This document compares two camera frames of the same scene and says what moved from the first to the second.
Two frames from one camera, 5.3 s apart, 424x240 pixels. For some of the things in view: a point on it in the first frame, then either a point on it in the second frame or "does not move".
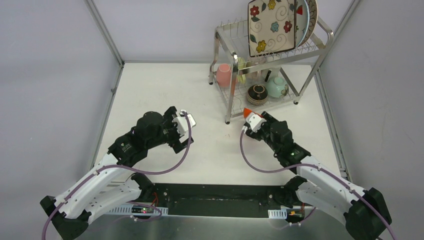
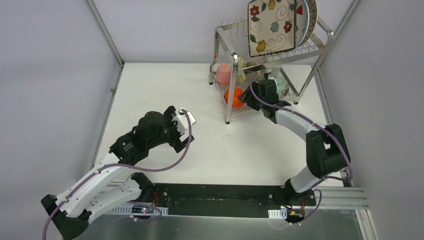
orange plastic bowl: [246, 112] → [237, 102]
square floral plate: [271, 26] does not move
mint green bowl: [274, 88] does not move
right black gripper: [256, 135] → [247, 96]
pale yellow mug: [242, 64] does not move
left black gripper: [172, 129] does not move
